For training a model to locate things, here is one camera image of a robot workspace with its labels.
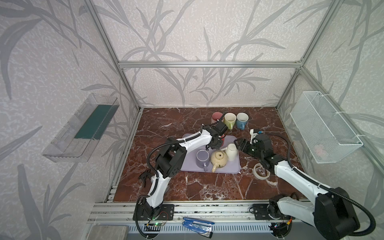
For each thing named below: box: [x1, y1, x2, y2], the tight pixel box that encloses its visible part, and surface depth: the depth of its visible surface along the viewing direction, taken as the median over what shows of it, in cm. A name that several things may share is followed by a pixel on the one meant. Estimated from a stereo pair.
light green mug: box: [224, 112, 237, 130], surface depth 104 cm
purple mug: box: [195, 149, 210, 172], surface depth 86 cm
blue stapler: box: [182, 217, 215, 239], surface depth 70 cm
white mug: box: [220, 143, 238, 161], surface depth 89 cm
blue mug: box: [236, 112, 249, 130], surface depth 104 cm
